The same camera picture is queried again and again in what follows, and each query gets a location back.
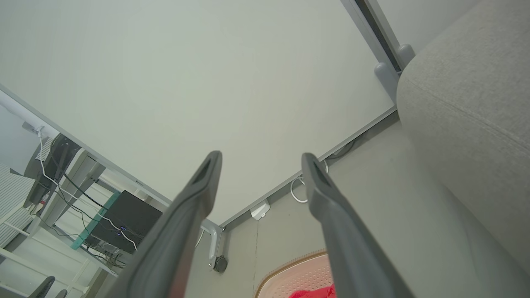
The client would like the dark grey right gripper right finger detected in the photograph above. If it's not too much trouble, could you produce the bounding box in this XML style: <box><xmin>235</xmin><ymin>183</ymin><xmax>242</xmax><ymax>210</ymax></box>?
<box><xmin>301</xmin><ymin>153</ymin><xmax>415</xmax><ymax>298</ymax></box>

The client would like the white coiled cable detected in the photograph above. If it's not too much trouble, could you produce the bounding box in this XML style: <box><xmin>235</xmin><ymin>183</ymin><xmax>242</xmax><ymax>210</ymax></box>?
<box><xmin>289</xmin><ymin>159</ymin><xmax>330</xmax><ymax>204</ymax></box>

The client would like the white partition leg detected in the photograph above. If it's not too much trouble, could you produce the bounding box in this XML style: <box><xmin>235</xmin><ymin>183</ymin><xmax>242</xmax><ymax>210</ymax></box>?
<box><xmin>200</xmin><ymin>219</ymin><xmax>224</xmax><ymax>268</ymax></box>

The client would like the cream perforated laundry basket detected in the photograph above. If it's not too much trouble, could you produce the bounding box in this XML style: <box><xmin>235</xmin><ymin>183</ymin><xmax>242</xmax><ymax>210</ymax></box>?
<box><xmin>255</xmin><ymin>250</ymin><xmax>336</xmax><ymax>298</ymax></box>

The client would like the grey upholstered seat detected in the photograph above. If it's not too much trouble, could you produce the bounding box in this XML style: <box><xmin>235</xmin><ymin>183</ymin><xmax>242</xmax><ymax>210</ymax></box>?
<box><xmin>396</xmin><ymin>0</ymin><xmax>530</xmax><ymax>286</ymax></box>

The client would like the long white desk cable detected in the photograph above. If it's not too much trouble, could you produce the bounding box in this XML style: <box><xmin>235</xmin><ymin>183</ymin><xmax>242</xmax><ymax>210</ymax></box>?
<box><xmin>36</xmin><ymin>127</ymin><xmax>138</xmax><ymax>251</ymax></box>

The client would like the black computer tower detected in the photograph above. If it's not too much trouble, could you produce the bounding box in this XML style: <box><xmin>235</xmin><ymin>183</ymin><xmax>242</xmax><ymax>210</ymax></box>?
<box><xmin>84</xmin><ymin>190</ymin><xmax>163</xmax><ymax>254</ymax></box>

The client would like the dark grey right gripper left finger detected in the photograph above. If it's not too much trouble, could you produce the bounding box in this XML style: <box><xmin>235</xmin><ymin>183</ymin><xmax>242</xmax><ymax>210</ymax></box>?
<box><xmin>108</xmin><ymin>151</ymin><xmax>223</xmax><ymax>298</ymax></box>

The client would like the teal bracket strip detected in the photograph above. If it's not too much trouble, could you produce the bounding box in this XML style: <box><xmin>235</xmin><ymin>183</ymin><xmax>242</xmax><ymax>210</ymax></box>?
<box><xmin>70</xmin><ymin>191</ymin><xmax>121</xmax><ymax>251</ymax></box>

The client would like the black floor cable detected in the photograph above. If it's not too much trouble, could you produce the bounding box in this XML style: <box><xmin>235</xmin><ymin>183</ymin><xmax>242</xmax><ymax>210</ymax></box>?
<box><xmin>324</xmin><ymin>140</ymin><xmax>357</xmax><ymax>161</ymax></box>

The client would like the white partition panel grey frame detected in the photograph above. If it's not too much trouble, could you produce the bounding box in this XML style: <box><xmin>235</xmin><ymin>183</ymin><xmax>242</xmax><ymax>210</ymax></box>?
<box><xmin>0</xmin><ymin>0</ymin><xmax>398</xmax><ymax>228</ymax></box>
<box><xmin>340</xmin><ymin>0</ymin><xmax>482</xmax><ymax>72</ymax></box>

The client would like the white power strip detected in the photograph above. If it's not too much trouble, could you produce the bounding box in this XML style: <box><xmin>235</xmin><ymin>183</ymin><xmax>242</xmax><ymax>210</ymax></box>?
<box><xmin>250</xmin><ymin>199</ymin><xmax>271</xmax><ymax>221</ymax></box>

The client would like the white desk frame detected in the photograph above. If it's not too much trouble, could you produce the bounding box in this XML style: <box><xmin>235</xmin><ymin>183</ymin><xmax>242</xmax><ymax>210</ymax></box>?
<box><xmin>40</xmin><ymin>148</ymin><xmax>109</xmax><ymax>232</ymax></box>

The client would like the red and white garment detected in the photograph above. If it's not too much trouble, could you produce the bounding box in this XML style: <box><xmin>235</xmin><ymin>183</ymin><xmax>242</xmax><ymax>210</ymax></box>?
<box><xmin>289</xmin><ymin>284</ymin><xmax>337</xmax><ymax>298</ymax></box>

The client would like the grey partition foot post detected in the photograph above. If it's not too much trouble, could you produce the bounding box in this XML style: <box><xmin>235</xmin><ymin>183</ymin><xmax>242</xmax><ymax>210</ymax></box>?
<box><xmin>374</xmin><ymin>62</ymin><xmax>401</xmax><ymax>102</ymax></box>
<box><xmin>396</xmin><ymin>43</ymin><xmax>416</xmax><ymax>70</ymax></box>

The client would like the dark monitor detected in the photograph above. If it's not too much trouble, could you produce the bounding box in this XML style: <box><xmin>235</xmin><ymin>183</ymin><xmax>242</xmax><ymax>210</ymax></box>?
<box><xmin>23</xmin><ymin>133</ymin><xmax>82</xmax><ymax>208</ymax></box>

